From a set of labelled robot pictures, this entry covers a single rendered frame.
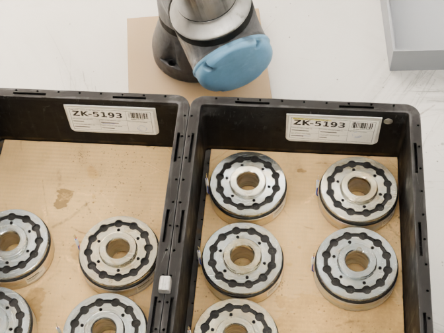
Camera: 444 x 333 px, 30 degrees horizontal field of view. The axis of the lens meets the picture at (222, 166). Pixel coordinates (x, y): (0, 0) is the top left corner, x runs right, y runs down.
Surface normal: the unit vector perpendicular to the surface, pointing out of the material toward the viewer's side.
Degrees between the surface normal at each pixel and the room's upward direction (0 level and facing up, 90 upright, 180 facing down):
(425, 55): 90
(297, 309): 0
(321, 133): 90
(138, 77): 1
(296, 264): 0
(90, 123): 90
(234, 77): 98
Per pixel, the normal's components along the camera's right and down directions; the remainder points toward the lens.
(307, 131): -0.08, 0.83
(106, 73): -0.04, -0.55
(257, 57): 0.37, 0.83
